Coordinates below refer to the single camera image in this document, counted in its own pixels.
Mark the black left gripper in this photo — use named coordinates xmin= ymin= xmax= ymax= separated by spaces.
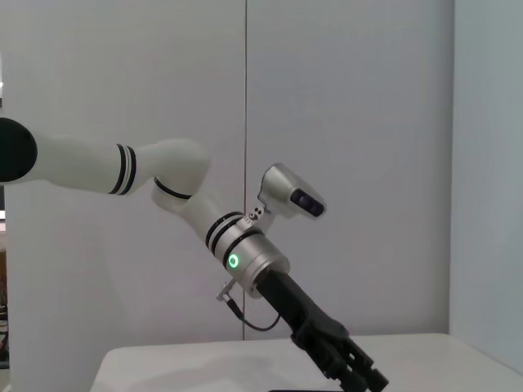
xmin=255 ymin=271 xmax=390 ymax=392

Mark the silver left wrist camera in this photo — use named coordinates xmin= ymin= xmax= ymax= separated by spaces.
xmin=244 ymin=163 xmax=328 ymax=230

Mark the black cable with silver connector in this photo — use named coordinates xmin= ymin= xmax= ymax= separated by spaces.
xmin=215 ymin=280 xmax=283 ymax=332

